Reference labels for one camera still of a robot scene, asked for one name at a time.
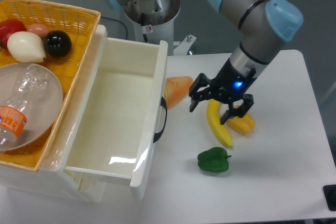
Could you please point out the white drawer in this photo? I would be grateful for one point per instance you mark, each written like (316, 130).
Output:
(124, 116)

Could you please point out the white toy pear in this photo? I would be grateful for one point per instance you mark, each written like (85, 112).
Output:
(26, 47)

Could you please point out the black corner object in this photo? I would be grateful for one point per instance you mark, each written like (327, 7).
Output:
(330, 196)

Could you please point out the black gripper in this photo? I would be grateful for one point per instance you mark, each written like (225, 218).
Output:
(227, 87)

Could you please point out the clear plastic bottle orange label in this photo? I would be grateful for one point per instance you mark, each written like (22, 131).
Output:
(30, 83)

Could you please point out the black toy ball fruit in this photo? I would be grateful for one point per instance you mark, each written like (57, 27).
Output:
(57, 43)

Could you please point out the yellow wicker basket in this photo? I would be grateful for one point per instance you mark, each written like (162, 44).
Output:
(80, 24)

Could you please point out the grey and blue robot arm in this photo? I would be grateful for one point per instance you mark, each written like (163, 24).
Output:
(266, 24)

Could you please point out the beige plate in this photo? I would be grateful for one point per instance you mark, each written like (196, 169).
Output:
(43, 113)

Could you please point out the pink toy egg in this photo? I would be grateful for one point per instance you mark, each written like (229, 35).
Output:
(40, 30)

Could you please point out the yellow toy bell pepper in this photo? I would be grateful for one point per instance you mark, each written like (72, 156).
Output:
(244, 125)

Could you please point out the orange toy bread wedge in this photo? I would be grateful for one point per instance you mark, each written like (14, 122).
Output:
(176, 88)

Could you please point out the green toy bell pepper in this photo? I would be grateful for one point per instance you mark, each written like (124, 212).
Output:
(214, 160)

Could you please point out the yellow toy banana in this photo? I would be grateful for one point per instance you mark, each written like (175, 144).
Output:
(217, 128)

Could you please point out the white drawer cabinet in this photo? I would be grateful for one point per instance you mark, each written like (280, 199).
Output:
(52, 177)

